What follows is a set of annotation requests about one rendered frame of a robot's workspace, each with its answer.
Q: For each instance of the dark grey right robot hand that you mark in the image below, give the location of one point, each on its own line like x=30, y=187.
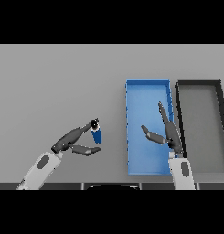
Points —
x=172, y=134

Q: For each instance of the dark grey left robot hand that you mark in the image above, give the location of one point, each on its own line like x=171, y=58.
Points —
x=68, y=139

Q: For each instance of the blue pipe with dark end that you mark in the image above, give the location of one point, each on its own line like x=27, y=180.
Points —
x=96, y=134

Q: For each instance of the blue rectangular bin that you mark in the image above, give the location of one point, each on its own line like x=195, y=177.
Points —
x=147, y=128

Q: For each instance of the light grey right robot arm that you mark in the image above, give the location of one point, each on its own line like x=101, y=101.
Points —
x=182, y=173

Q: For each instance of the dark grey rectangular bin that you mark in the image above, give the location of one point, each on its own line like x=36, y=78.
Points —
x=203, y=128

